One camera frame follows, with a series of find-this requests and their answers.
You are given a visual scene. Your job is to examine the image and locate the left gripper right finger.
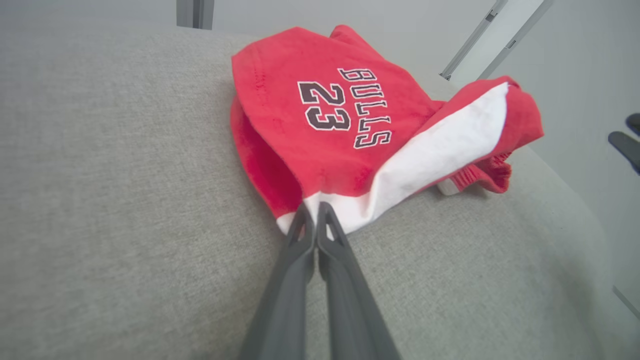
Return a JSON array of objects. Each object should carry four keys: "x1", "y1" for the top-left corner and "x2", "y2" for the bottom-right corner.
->
[{"x1": 316, "y1": 201, "x2": 402, "y2": 360}]

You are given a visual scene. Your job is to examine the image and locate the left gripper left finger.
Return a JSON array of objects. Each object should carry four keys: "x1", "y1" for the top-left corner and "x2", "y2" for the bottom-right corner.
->
[{"x1": 239, "y1": 202, "x2": 318, "y2": 360}]

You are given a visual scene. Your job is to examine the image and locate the red Bulls 23 shorts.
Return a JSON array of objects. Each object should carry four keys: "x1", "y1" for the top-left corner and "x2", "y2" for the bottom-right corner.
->
[{"x1": 229, "y1": 24, "x2": 545, "y2": 237}]

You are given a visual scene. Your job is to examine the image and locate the white metal door frame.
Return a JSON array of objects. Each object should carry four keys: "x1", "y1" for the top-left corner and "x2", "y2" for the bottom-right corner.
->
[{"x1": 439, "y1": 0, "x2": 555, "y2": 82}]

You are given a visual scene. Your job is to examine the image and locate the grey metal post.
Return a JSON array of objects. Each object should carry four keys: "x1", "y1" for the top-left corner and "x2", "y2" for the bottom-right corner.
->
[{"x1": 175, "y1": 0, "x2": 216, "y2": 30}]

